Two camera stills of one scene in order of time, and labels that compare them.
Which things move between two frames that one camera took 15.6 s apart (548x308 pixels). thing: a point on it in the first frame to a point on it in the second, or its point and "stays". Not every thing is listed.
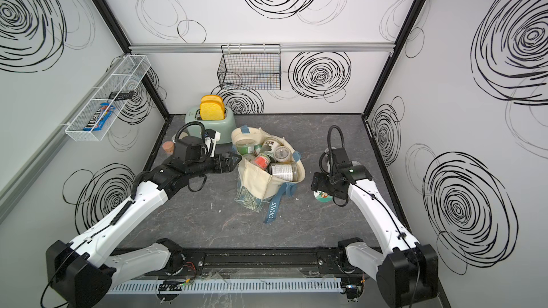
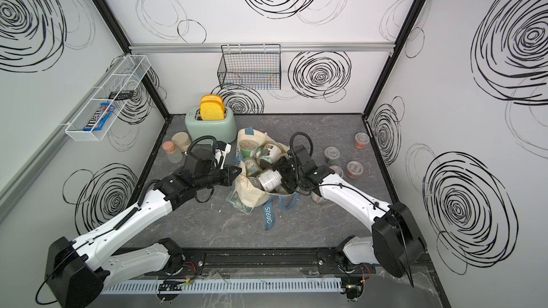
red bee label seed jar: x=262 y=160 to x=361 y=139
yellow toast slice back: x=211 y=98 stays
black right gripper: x=320 y=182 to x=284 y=162
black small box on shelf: x=123 y=95 stays
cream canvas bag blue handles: x=270 y=167 stays
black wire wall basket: x=250 y=67 stays
